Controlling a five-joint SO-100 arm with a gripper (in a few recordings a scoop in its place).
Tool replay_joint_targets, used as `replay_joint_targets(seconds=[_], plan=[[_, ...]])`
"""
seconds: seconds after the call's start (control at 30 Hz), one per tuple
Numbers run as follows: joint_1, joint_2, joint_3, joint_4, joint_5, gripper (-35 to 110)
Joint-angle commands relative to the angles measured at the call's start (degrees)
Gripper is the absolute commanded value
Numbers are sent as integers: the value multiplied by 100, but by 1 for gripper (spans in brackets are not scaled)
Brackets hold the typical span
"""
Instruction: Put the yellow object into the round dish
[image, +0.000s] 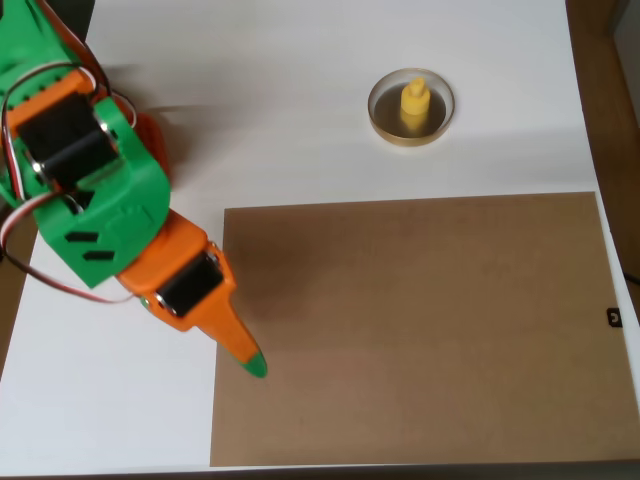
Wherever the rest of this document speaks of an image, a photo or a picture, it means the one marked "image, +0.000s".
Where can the small yellow plastic piece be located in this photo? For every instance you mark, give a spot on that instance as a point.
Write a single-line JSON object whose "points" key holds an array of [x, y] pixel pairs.
{"points": [[415, 107]]}

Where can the white base board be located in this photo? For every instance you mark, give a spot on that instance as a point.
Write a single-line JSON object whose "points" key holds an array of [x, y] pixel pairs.
{"points": [[300, 165]]}

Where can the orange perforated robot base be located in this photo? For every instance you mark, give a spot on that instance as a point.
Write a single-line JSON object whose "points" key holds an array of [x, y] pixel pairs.
{"points": [[155, 140]]}

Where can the small black clip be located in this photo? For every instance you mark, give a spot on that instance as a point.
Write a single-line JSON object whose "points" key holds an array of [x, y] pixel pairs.
{"points": [[614, 317]]}

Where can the green orange robot arm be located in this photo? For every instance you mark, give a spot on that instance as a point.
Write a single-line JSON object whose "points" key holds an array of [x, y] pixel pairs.
{"points": [[125, 200]]}

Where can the brown fibreboard sheet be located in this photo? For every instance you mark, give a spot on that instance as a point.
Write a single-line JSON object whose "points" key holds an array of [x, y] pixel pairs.
{"points": [[400, 325]]}

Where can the round shallow tape ring dish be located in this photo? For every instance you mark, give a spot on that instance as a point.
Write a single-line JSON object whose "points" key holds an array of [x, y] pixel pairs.
{"points": [[410, 140]]}

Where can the orange gripper black servo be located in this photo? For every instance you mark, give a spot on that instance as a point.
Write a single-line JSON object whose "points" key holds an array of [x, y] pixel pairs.
{"points": [[186, 286]]}

